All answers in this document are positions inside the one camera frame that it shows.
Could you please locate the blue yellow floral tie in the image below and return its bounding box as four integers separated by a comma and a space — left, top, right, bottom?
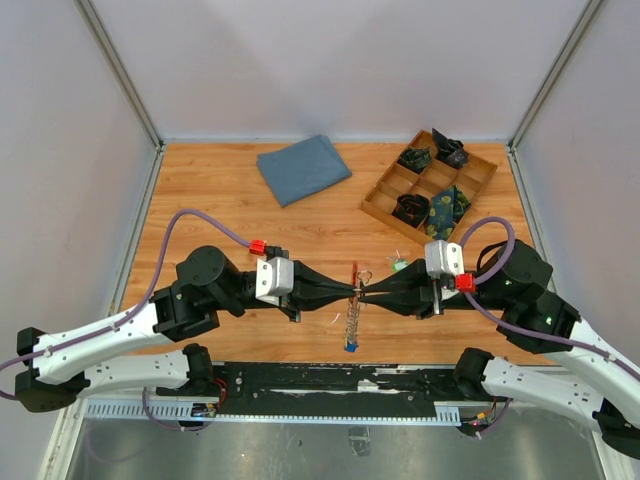
426, 185, 471, 240

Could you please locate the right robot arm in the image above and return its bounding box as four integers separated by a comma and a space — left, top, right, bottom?
361, 239, 639, 458

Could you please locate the folded blue cloth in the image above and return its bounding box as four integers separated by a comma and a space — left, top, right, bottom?
256, 135, 352, 207

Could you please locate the dark green rolled tie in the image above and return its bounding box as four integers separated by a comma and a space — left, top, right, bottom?
397, 147, 432, 174

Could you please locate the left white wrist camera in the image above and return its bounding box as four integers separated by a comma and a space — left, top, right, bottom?
255, 257, 294, 307

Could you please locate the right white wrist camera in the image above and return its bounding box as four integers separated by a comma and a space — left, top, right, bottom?
424, 240, 465, 278

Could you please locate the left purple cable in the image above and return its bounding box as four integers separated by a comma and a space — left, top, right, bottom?
0, 209, 289, 401

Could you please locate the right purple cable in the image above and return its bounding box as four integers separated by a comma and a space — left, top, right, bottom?
454, 216, 640, 381

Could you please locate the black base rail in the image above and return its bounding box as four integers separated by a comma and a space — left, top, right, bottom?
153, 362, 492, 419

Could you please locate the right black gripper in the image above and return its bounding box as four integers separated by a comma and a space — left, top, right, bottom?
356, 257, 509, 318

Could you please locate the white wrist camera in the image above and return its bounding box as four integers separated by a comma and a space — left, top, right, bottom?
255, 257, 294, 307
424, 240, 465, 278

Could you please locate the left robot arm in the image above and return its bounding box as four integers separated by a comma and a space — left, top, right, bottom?
14, 246, 355, 413

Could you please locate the wooden compartment tray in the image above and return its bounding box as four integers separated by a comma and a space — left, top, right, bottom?
360, 130, 498, 245

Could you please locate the black orange rolled tie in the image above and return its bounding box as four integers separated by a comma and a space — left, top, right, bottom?
392, 194, 430, 228

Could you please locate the key with green tag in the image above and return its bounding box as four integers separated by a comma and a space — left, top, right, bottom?
387, 254, 409, 272

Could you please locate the metal key organizer red handle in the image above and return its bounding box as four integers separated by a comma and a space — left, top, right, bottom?
344, 261, 372, 353

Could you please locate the purple cable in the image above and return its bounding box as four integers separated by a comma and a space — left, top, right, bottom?
454, 216, 640, 381
0, 209, 289, 401

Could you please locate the dark navy rolled tie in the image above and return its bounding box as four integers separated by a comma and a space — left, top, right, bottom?
431, 129, 469, 170

